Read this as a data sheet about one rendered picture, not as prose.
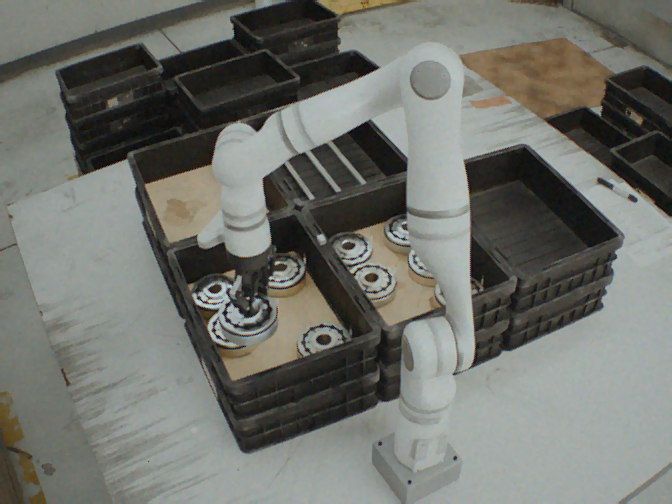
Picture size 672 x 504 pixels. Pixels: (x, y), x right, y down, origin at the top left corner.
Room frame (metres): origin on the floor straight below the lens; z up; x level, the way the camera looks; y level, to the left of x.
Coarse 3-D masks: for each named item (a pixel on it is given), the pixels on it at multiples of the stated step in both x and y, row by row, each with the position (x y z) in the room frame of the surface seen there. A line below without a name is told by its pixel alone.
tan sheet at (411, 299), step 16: (384, 224) 1.36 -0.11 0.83; (384, 256) 1.25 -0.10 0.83; (400, 256) 1.25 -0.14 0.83; (400, 272) 1.20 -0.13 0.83; (400, 288) 1.15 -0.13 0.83; (416, 288) 1.15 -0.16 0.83; (432, 288) 1.15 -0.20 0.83; (400, 304) 1.11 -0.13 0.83; (416, 304) 1.11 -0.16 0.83; (432, 304) 1.10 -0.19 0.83; (400, 320) 1.06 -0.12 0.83
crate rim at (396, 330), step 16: (352, 192) 1.35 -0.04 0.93; (368, 192) 1.35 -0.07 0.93; (304, 208) 1.30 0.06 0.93; (480, 240) 1.18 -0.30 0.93; (336, 256) 1.15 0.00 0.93; (496, 256) 1.13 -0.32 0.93; (496, 288) 1.04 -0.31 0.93; (512, 288) 1.05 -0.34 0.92; (368, 304) 1.01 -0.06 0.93; (480, 304) 1.02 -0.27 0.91; (384, 320) 0.97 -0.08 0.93; (416, 320) 0.97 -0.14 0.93; (384, 336) 0.95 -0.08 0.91; (400, 336) 0.95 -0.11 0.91
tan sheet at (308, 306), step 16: (304, 288) 1.16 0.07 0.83; (288, 304) 1.12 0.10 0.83; (304, 304) 1.12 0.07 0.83; (320, 304) 1.11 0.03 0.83; (208, 320) 1.08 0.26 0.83; (288, 320) 1.07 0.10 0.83; (304, 320) 1.07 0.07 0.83; (320, 320) 1.07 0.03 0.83; (336, 320) 1.07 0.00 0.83; (272, 336) 1.03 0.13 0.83; (288, 336) 1.03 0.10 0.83; (256, 352) 0.99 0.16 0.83; (272, 352) 0.99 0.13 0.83; (288, 352) 0.99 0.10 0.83; (240, 368) 0.95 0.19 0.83; (256, 368) 0.95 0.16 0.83
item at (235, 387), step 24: (288, 216) 1.28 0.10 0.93; (312, 240) 1.20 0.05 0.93; (336, 264) 1.12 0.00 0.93; (192, 312) 1.00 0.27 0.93; (360, 312) 1.00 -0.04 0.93; (360, 336) 0.93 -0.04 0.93; (216, 360) 0.88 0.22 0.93; (312, 360) 0.88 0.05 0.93; (240, 384) 0.83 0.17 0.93; (264, 384) 0.84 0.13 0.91
